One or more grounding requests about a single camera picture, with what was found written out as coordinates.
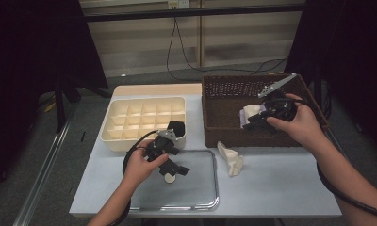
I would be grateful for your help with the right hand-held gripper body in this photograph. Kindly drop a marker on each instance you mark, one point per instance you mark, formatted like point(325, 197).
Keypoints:
point(281, 108)

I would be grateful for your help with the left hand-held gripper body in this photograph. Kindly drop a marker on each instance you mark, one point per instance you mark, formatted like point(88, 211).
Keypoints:
point(161, 149)

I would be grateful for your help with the brown woven basket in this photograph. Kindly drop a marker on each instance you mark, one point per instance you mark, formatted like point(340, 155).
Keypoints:
point(271, 138)

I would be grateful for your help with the black sock pair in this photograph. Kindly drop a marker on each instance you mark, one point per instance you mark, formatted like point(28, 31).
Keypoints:
point(177, 127)

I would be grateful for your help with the cream divided organizer box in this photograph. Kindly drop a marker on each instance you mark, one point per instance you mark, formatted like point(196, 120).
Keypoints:
point(139, 119)

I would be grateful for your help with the person's left hand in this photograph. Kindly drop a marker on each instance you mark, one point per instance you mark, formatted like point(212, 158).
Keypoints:
point(139, 174)

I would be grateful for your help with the person's right hand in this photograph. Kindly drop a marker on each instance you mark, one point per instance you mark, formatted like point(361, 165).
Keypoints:
point(303, 127)

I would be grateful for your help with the round white disc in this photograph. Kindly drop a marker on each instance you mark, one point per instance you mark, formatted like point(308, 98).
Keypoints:
point(170, 179)

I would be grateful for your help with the lavender sock pair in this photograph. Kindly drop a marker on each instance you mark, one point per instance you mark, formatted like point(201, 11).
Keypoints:
point(242, 119)

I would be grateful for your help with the metal tray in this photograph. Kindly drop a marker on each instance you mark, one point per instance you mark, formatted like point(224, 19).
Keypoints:
point(196, 194)

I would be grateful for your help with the small black stick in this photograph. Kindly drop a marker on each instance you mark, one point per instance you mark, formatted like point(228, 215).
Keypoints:
point(83, 136)

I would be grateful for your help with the black curtain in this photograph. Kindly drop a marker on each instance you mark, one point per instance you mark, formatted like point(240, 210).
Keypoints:
point(26, 78)
point(350, 62)

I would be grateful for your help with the black stand leg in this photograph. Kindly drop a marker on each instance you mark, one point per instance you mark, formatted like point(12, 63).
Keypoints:
point(60, 103)

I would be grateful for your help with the black horizontal bar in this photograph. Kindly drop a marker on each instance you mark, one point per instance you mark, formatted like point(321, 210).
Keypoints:
point(193, 12)

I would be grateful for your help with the metal floor rail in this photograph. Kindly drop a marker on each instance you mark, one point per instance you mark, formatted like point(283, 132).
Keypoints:
point(359, 188)
point(42, 175)

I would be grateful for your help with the white wall socket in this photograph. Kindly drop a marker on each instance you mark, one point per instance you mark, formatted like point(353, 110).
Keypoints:
point(178, 3)

